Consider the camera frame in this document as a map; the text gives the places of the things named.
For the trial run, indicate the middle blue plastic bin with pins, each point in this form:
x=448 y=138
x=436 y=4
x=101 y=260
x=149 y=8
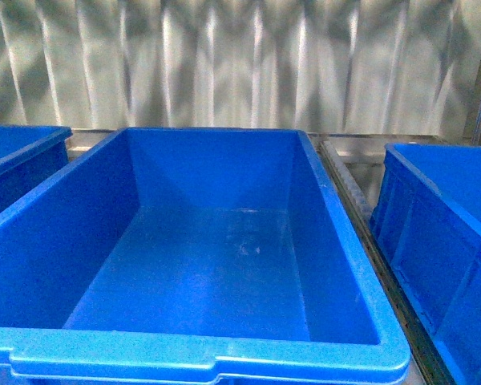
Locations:
x=192 y=256

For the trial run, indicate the blue plastic bin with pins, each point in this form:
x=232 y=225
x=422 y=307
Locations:
x=29 y=155
x=427 y=223
x=192 y=256

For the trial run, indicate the right blue plastic bin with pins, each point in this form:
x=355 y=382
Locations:
x=427 y=223

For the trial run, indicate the left blue plastic bin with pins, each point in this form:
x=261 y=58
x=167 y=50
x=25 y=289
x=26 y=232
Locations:
x=29 y=155

